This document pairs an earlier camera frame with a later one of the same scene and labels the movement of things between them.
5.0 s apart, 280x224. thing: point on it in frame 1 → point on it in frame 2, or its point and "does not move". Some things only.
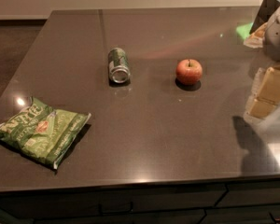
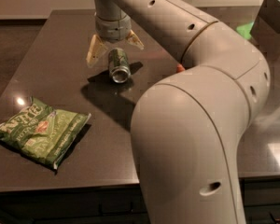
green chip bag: (42, 133) does not move
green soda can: (119, 65) does not move
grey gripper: (278, 35) → (111, 29)
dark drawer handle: (115, 213) does not move
